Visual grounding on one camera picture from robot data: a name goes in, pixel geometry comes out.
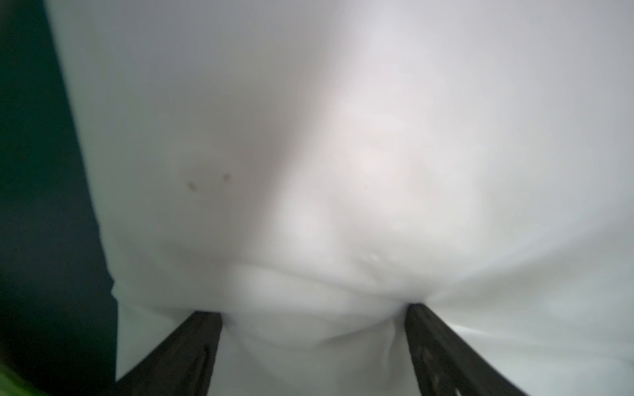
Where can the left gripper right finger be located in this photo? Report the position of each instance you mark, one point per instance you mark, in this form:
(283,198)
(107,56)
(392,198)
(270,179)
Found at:
(444,364)

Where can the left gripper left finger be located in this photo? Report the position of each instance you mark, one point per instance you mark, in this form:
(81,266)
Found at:
(182,365)

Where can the white raincoat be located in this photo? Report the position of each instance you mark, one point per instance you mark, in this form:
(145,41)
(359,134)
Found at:
(309,169)

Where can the green frog raincoat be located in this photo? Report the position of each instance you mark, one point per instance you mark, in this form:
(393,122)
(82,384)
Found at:
(13,385)

